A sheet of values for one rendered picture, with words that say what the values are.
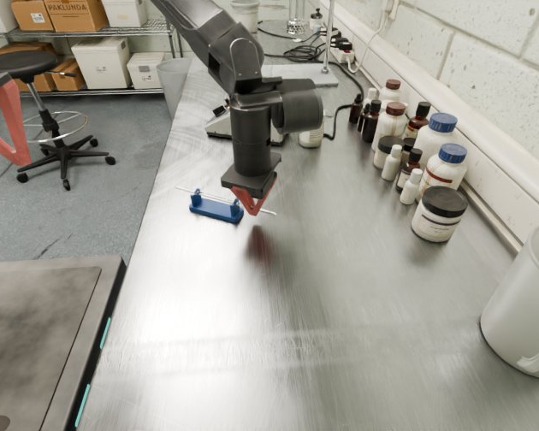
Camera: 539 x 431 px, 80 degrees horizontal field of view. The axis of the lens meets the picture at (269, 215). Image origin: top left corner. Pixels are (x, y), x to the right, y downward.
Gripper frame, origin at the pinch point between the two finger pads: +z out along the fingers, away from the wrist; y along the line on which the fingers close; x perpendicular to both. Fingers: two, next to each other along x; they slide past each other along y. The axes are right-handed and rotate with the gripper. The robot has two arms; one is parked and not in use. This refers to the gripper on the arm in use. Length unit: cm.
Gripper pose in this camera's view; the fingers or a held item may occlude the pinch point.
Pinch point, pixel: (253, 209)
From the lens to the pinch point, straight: 56.7
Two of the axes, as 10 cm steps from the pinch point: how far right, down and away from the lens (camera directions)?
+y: 3.5, -6.3, 6.9
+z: -0.1, 7.4, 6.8
